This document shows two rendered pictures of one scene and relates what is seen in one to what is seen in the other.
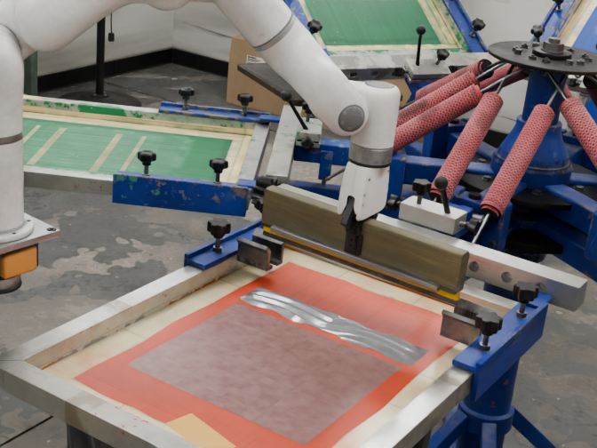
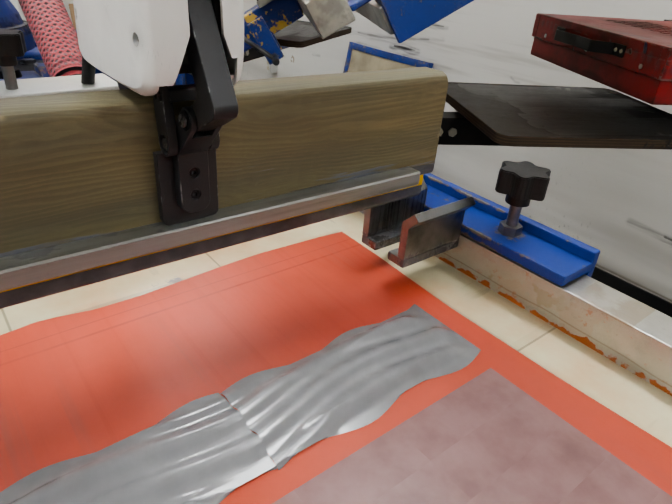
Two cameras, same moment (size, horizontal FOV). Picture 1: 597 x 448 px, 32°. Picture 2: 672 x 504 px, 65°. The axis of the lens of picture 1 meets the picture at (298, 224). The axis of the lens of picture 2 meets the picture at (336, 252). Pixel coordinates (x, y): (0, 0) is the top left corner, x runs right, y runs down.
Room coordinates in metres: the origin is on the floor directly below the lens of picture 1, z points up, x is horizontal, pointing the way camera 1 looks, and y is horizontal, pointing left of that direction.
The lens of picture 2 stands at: (1.56, 0.12, 1.21)
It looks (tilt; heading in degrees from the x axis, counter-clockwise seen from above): 30 degrees down; 288
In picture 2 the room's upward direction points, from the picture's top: 4 degrees clockwise
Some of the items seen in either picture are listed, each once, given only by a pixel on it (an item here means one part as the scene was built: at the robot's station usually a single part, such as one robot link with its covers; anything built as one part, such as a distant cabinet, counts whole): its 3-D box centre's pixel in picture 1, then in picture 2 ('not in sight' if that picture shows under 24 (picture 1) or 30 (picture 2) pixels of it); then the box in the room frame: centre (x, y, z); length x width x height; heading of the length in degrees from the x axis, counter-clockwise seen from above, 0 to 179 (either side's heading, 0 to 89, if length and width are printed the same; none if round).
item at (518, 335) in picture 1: (500, 345); (437, 222); (1.62, -0.37, 0.98); 0.30 x 0.05 x 0.07; 149
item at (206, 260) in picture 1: (241, 251); not in sight; (1.90, 0.11, 0.98); 0.30 x 0.05 x 0.07; 149
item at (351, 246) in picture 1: (351, 238); (195, 167); (1.71, -0.09, 1.11); 0.03 x 0.03 x 0.07; 59
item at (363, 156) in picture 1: (372, 149); not in sight; (1.74, -0.12, 1.26); 0.09 x 0.07 x 0.03; 149
